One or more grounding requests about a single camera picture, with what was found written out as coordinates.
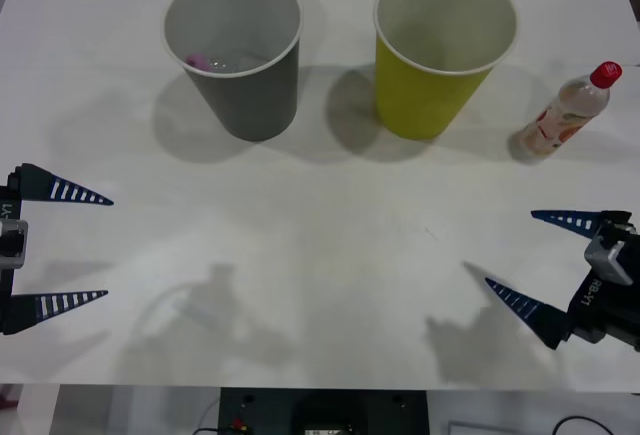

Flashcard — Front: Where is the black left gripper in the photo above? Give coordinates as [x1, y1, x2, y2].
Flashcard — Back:
[0, 162, 115, 336]

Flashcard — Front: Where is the grey plastic bin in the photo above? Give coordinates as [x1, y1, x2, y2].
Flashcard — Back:
[162, 0, 305, 143]

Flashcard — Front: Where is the clear bottle with pink cap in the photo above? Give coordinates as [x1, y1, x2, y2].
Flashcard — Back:
[184, 52, 242, 75]

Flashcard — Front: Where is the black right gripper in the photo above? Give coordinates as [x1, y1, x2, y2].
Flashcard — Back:
[484, 209, 640, 352]

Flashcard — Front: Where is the black cable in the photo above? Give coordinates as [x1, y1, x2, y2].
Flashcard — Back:
[553, 414, 619, 435]

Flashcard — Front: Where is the black robot torso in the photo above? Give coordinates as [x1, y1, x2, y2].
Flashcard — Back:
[218, 387, 430, 435]

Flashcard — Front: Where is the yellow-green plastic bin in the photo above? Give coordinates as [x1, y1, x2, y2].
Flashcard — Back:
[372, 0, 519, 142]

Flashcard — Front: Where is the clear bottle with red cap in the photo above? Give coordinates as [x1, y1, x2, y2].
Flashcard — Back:
[509, 60, 624, 164]

